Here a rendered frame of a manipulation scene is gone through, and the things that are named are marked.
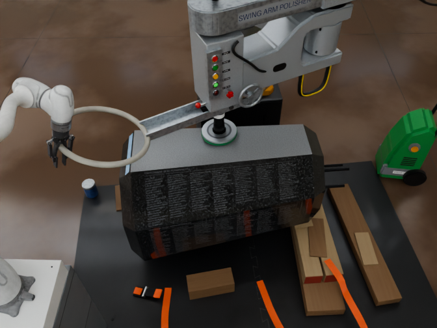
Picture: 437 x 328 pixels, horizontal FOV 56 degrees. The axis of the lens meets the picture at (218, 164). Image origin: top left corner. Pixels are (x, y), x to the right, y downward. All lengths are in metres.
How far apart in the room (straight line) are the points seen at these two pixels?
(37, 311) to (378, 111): 3.34
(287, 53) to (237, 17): 0.42
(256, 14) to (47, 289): 1.56
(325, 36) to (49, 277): 1.85
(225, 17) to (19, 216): 2.34
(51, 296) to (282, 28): 1.71
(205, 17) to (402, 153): 2.02
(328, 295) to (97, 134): 2.43
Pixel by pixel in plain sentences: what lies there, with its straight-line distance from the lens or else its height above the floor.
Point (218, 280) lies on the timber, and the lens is 2.76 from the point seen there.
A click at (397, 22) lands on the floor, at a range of 5.69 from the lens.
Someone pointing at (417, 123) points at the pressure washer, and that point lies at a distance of 3.33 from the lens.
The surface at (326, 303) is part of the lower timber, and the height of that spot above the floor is 0.09.
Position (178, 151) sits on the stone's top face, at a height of 0.85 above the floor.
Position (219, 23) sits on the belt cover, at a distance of 1.95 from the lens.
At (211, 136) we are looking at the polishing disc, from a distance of 2.46.
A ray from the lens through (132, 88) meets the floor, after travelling 4.40.
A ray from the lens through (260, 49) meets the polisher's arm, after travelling 2.22.
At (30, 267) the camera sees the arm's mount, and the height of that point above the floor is 0.91.
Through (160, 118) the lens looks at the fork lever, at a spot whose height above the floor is 1.09.
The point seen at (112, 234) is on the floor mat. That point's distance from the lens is 3.19.
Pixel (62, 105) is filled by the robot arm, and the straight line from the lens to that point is 1.91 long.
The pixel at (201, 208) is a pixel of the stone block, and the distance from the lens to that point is 2.40.
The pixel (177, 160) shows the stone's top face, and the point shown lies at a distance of 2.41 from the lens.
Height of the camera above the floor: 2.62
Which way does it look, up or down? 48 degrees down
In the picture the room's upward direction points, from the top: 2 degrees counter-clockwise
